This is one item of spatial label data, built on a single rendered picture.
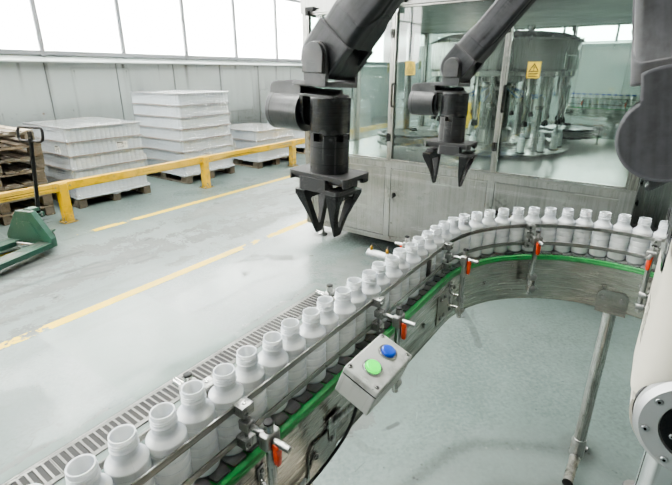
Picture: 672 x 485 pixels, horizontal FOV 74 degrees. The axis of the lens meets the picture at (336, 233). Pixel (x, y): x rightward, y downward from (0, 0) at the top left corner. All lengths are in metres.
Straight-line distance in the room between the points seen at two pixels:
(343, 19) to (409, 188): 3.40
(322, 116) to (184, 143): 6.60
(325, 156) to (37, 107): 7.58
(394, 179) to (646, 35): 3.57
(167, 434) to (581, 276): 1.53
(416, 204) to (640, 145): 3.52
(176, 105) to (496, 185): 4.94
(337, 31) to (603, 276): 1.49
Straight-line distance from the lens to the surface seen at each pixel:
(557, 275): 1.86
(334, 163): 0.63
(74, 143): 6.39
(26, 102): 8.05
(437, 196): 3.85
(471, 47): 1.00
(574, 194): 3.57
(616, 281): 1.88
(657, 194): 5.48
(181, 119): 7.14
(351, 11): 0.60
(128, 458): 0.74
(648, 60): 0.50
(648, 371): 0.78
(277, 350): 0.87
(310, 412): 0.98
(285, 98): 0.66
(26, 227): 5.15
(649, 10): 0.51
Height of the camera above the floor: 1.64
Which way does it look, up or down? 20 degrees down
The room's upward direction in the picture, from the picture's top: straight up
